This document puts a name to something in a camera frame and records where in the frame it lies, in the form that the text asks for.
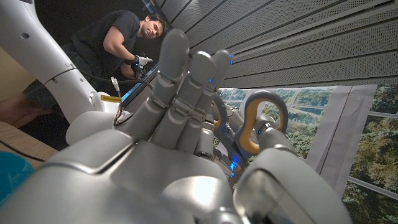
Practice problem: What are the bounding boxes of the teal orange toy plane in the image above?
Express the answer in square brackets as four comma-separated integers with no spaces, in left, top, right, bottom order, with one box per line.
[0,151,35,203]

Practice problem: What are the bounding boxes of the white gloved person hand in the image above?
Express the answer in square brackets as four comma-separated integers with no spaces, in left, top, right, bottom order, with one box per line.
[131,63,147,79]
[133,55,154,67]

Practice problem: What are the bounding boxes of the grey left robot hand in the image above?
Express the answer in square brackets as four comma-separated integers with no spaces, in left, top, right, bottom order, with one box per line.
[213,104,249,187]

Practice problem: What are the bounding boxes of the orange-handled scissors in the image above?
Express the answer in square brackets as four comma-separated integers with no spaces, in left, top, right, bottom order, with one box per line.
[212,90,289,181]

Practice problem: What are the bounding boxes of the printed forest window backdrop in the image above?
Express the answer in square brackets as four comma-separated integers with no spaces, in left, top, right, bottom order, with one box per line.
[214,84,398,224]

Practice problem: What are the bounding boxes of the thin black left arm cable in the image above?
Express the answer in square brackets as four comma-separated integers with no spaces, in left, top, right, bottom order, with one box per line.
[0,139,47,163]

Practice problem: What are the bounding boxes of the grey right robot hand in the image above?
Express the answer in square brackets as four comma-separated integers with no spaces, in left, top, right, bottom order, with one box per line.
[0,28,353,224]

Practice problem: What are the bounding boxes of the person in black t-shirt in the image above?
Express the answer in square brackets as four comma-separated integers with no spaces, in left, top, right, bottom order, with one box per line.
[23,9,168,110]

